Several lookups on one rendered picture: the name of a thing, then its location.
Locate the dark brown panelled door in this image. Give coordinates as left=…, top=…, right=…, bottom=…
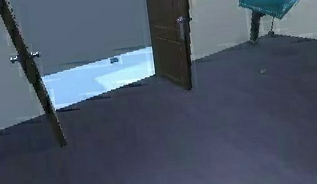
left=145, top=0, right=203, bottom=95

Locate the dark brown room door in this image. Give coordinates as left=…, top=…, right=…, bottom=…
left=0, top=0, right=68, bottom=154

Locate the silver bar door handle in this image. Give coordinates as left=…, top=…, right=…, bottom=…
left=176, top=15, right=188, bottom=42

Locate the silver door knob handle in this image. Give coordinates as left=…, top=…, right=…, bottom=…
left=9, top=50, right=42, bottom=65

